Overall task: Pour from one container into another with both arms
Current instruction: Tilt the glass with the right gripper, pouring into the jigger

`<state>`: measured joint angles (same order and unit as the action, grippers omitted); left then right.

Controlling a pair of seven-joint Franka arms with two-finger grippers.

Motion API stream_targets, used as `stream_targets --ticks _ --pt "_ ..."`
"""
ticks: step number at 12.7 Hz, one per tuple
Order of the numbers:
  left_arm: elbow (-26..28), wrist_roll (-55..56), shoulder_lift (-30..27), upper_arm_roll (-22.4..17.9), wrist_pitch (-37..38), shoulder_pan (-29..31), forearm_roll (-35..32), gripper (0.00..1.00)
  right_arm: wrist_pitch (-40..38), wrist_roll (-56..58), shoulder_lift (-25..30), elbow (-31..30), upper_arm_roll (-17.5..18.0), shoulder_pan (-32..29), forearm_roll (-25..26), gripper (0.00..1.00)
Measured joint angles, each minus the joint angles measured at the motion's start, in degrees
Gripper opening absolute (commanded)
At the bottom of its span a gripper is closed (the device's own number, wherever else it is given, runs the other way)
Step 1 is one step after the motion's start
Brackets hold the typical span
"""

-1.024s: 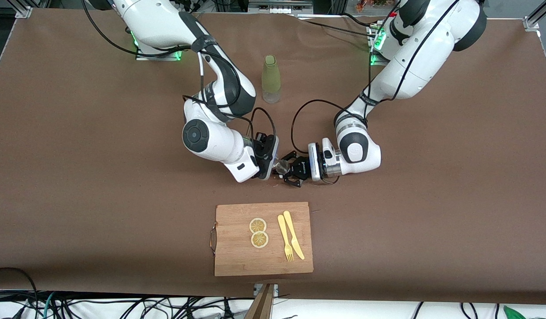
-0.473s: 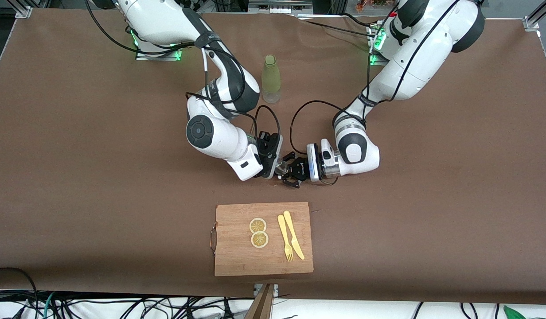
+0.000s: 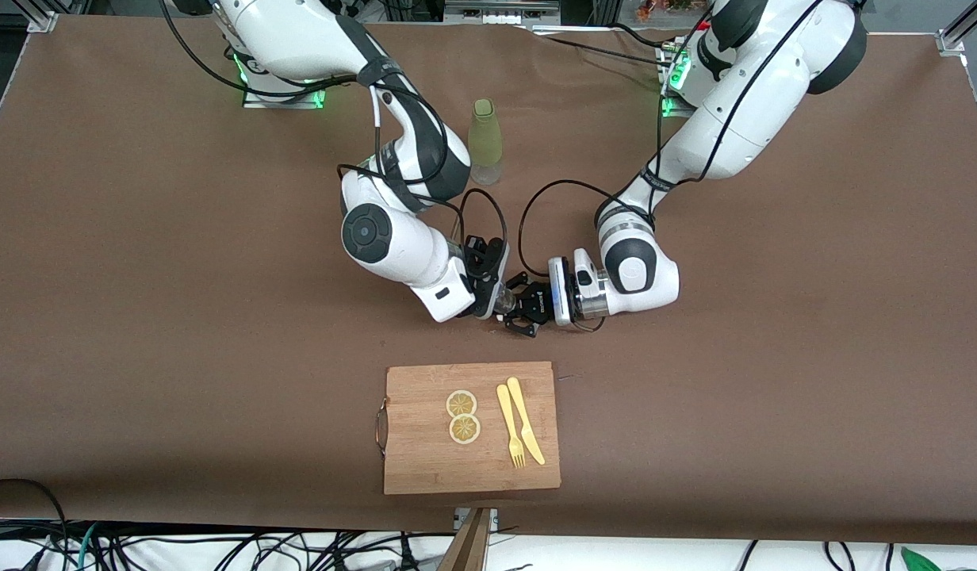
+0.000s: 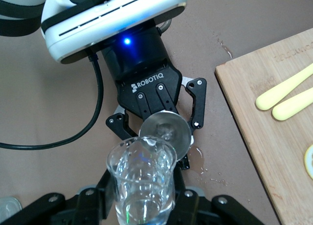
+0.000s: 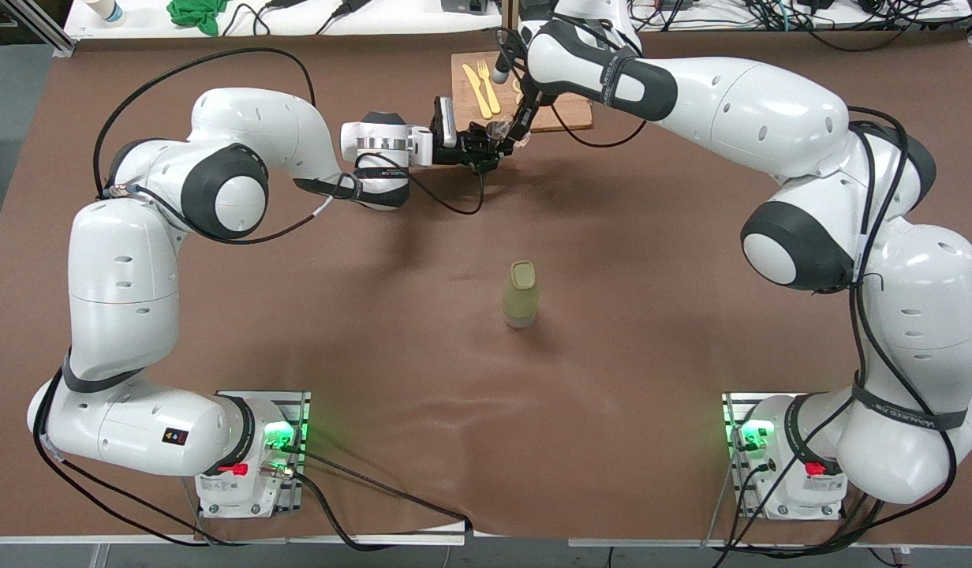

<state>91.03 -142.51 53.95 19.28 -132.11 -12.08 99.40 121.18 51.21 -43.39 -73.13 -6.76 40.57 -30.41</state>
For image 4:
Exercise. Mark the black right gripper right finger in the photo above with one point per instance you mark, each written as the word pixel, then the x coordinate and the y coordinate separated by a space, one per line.
pixel 215 212

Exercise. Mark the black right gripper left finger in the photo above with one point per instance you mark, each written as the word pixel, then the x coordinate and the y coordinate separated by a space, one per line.
pixel 61 210

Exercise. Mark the yellow plastic fork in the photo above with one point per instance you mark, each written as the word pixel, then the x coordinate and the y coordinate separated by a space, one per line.
pixel 291 107

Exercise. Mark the spilled liquid puddle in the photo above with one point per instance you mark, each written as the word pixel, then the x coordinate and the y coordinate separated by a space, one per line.
pixel 196 159

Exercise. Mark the steel double jigger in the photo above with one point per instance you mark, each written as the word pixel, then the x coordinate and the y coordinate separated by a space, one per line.
pixel 171 127

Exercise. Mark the wooden cutting board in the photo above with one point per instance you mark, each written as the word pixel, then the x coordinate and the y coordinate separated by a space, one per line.
pixel 269 137

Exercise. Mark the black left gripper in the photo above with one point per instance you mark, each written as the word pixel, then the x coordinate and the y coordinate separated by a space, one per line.
pixel 137 53

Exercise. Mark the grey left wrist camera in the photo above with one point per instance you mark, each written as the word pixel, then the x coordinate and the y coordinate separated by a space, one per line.
pixel 110 17

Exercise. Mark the green sleeved glass bottle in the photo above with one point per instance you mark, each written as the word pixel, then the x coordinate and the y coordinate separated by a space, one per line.
pixel 8 210

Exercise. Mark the yellow plastic knife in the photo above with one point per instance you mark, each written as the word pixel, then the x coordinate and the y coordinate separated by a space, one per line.
pixel 276 94

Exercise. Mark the lemon slice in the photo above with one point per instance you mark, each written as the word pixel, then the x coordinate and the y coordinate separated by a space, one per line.
pixel 309 161

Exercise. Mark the clear glass beaker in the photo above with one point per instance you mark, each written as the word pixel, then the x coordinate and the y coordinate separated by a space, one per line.
pixel 144 186

